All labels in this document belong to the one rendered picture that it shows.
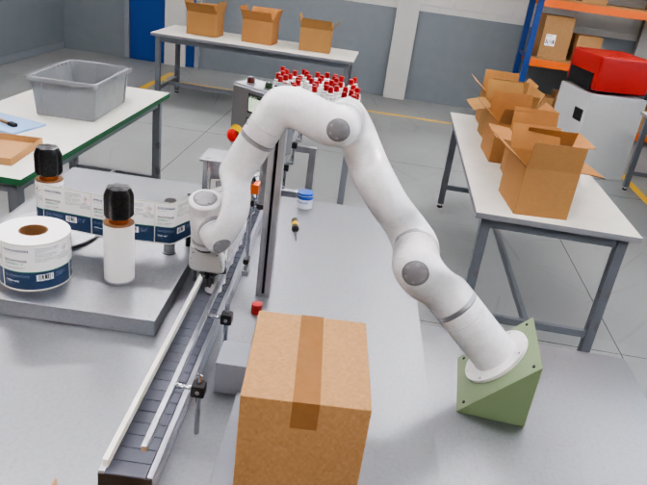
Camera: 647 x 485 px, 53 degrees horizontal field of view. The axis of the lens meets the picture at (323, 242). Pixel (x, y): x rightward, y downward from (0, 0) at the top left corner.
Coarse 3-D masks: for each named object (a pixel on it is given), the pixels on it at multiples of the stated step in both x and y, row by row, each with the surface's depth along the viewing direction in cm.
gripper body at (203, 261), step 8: (192, 248) 177; (192, 256) 179; (200, 256) 178; (208, 256) 178; (216, 256) 178; (224, 256) 180; (192, 264) 181; (200, 264) 180; (208, 264) 180; (216, 264) 180; (224, 264) 182; (216, 272) 183
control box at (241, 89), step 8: (256, 80) 193; (240, 88) 186; (248, 88) 185; (256, 88) 183; (240, 96) 187; (232, 104) 190; (240, 104) 188; (232, 112) 191; (240, 112) 189; (232, 120) 191; (240, 120) 189; (232, 128) 192; (240, 128) 190; (288, 136) 189; (288, 144) 191; (288, 152) 192
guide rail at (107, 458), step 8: (200, 280) 193; (192, 296) 184; (184, 304) 180; (184, 312) 176; (176, 320) 172; (176, 328) 169; (168, 336) 165; (168, 344) 163; (160, 352) 158; (160, 360) 156; (152, 368) 153; (152, 376) 151; (144, 384) 147; (144, 392) 146; (136, 400) 142; (136, 408) 141; (128, 416) 137; (120, 424) 134; (128, 424) 136; (120, 432) 132; (112, 440) 130; (120, 440) 132; (112, 448) 128; (104, 456) 126; (112, 456) 128; (104, 464) 126
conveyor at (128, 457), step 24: (192, 312) 183; (216, 312) 185; (168, 360) 162; (192, 360) 163; (168, 384) 153; (144, 408) 145; (168, 408) 146; (144, 432) 138; (120, 456) 131; (144, 456) 132
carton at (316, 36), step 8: (304, 24) 693; (312, 24) 691; (320, 24) 689; (328, 24) 688; (304, 32) 698; (312, 32) 697; (320, 32) 697; (328, 32) 696; (304, 40) 702; (312, 40) 701; (320, 40) 701; (328, 40) 700; (304, 48) 705; (312, 48) 705; (320, 48) 704; (328, 48) 704
